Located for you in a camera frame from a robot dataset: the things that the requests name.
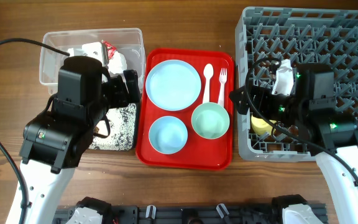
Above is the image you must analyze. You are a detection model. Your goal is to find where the red ketchup packet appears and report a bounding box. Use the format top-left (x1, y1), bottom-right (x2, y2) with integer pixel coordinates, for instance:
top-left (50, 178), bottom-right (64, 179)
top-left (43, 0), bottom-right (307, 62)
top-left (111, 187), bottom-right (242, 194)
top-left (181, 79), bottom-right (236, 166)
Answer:
top-left (102, 40), bottom-right (117, 60)

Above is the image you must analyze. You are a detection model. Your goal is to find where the small light blue bowl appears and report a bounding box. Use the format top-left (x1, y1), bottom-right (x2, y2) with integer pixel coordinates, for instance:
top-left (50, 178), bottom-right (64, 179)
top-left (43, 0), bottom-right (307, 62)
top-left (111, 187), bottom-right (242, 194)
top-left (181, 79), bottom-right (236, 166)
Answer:
top-left (148, 116), bottom-right (188, 155)

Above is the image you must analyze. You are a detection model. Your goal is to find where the white napkin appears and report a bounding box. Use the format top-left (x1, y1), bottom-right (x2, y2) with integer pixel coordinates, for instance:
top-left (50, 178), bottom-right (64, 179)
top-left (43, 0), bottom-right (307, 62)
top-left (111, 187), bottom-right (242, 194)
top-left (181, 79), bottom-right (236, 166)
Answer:
top-left (108, 51), bottom-right (127, 77)

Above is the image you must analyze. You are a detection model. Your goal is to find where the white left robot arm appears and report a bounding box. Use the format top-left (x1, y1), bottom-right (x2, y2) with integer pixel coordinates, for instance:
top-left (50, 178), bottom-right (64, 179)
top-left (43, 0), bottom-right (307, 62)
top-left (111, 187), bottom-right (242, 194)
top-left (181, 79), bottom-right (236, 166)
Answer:
top-left (6, 56), bottom-right (140, 223)

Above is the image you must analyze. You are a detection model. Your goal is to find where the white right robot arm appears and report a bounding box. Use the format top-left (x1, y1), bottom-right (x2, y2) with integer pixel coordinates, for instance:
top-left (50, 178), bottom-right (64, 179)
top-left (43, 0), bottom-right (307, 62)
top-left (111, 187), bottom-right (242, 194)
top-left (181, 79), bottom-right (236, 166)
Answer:
top-left (229, 63), bottom-right (358, 223)

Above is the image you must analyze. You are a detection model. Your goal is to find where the black waste tray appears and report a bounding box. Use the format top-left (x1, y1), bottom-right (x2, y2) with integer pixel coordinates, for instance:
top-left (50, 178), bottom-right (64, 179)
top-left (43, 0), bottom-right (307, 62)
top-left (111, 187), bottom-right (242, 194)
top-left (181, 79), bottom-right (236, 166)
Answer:
top-left (87, 93), bottom-right (140, 152)

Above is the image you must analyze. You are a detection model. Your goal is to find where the grey dishwasher rack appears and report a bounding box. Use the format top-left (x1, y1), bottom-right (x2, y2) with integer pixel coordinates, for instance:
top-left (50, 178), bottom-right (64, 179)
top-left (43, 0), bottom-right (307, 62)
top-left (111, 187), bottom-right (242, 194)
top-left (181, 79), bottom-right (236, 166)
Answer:
top-left (234, 6), bottom-right (358, 165)

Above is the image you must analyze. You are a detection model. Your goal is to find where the yellow cup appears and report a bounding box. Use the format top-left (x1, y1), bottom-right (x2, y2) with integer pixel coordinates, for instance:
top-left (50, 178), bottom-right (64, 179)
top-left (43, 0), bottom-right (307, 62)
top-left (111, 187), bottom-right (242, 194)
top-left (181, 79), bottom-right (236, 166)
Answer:
top-left (250, 116), bottom-right (273, 136)

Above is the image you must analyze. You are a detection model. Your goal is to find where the clear plastic bin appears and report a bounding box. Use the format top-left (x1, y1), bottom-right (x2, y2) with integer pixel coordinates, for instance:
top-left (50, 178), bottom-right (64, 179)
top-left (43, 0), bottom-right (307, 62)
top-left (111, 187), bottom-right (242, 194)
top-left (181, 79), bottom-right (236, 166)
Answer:
top-left (39, 28), bottom-right (145, 95)

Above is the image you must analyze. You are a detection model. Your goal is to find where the spilled rice pile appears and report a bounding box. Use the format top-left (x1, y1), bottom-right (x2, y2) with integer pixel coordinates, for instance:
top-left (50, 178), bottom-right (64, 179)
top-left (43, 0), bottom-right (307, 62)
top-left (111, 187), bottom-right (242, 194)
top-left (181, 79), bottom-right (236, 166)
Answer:
top-left (90, 103), bottom-right (137, 150)

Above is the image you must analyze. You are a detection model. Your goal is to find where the light blue plate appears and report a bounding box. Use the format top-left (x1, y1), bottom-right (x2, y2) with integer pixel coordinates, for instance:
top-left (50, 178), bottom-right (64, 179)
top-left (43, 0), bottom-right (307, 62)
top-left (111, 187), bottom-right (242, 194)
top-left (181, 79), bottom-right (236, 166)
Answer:
top-left (145, 60), bottom-right (201, 111)

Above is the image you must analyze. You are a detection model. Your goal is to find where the pink plastic fork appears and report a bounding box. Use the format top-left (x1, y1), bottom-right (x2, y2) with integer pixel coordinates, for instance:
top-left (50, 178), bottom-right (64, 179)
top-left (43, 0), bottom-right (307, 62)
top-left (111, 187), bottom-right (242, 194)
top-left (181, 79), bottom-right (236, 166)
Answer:
top-left (218, 68), bottom-right (227, 107)

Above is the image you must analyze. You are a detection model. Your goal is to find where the mint green bowl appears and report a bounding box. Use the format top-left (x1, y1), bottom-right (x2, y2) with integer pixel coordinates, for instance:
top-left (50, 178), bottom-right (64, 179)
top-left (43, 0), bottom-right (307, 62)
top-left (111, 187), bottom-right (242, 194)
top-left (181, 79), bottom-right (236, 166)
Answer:
top-left (191, 102), bottom-right (230, 139)

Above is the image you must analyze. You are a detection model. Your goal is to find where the white plastic spoon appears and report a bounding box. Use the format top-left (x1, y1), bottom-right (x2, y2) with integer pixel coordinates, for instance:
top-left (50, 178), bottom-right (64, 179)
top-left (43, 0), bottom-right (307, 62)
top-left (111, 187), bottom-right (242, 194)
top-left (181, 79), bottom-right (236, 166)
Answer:
top-left (203, 63), bottom-right (214, 103)

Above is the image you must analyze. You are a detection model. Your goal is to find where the red serving tray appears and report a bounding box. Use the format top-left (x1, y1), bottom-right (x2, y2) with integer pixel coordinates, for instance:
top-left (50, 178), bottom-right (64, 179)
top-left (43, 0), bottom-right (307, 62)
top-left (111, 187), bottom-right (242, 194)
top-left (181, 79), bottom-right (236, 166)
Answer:
top-left (135, 48), bottom-right (235, 170)

